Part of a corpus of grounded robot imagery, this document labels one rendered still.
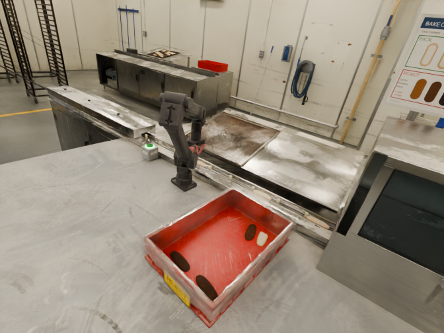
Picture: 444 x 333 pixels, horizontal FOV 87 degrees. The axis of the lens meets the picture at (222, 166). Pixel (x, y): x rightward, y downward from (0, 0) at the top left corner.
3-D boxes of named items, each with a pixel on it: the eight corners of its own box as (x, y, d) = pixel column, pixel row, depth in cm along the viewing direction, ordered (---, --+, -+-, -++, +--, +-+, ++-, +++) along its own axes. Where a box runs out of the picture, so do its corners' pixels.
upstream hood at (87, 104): (47, 95, 211) (45, 85, 207) (69, 93, 225) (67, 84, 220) (133, 141, 153) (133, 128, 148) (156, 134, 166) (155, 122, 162)
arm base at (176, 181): (170, 181, 122) (184, 191, 116) (170, 168, 118) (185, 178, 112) (182, 176, 128) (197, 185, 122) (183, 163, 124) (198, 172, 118)
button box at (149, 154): (141, 162, 142) (139, 145, 137) (151, 158, 148) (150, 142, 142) (149, 167, 138) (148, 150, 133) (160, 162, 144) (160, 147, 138)
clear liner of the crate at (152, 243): (139, 257, 80) (137, 236, 75) (230, 200, 113) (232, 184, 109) (209, 335, 62) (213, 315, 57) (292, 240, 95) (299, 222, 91)
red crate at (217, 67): (197, 67, 465) (197, 60, 459) (207, 67, 493) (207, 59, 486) (218, 72, 444) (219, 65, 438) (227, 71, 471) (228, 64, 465)
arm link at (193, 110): (158, 105, 84) (187, 110, 83) (160, 89, 83) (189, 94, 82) (188, 115, 126) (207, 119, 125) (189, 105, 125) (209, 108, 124)
